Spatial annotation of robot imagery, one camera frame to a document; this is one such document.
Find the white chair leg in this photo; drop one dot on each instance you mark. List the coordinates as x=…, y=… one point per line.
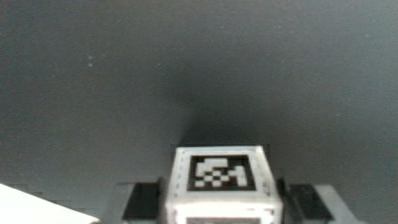
x=222, y=189

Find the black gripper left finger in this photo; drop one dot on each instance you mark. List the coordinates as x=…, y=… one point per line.
x=133, y=204

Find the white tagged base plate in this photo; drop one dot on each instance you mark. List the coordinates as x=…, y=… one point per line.
x=30, y=210

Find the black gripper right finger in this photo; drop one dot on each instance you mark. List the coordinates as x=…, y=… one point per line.
x=314, y=205

